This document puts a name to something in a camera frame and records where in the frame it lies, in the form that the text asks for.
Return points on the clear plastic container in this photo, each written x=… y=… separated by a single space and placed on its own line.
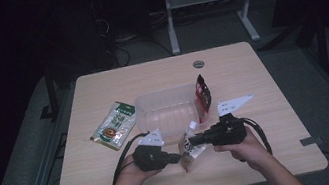
x=169 y=112

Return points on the person's left hand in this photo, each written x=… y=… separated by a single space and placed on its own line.
x=133 y=179

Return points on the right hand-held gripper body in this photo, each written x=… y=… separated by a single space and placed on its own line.
x=226 y=131

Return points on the green and white snack packet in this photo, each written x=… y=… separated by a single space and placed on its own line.
x=114 y=126

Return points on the person's right hand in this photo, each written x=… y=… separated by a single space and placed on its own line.
x=246 y=151

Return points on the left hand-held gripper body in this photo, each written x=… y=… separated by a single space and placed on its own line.
x=149 y=157

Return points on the grey table grommet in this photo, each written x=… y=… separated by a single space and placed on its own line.
x=198 y=64

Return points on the red and black snack packet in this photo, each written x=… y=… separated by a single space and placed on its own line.
x=203 y=97

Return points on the black metal stand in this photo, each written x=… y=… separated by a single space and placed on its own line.
x=323 y=45
x=51 y=91

